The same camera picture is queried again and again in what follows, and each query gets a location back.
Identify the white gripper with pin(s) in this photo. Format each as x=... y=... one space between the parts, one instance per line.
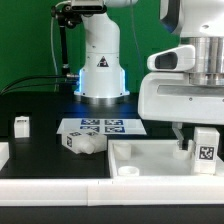
x=170 y=97

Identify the white square tabletop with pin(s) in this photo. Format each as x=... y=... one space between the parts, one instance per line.
x=143 y=158

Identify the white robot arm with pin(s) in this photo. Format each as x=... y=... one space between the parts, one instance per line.
x=197 y=22

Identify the white tag sheet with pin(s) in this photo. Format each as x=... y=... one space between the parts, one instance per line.
x=103 y=126

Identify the white front fence rail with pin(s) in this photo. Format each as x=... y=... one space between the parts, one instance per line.
x=88 y=192

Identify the white fence rail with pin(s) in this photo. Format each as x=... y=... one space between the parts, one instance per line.
x=4 y=154
x=88 y=192

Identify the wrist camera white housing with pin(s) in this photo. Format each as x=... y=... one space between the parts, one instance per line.
x=178 y=59

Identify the white left fence rail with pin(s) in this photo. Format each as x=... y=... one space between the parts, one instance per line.
x=4 y=154

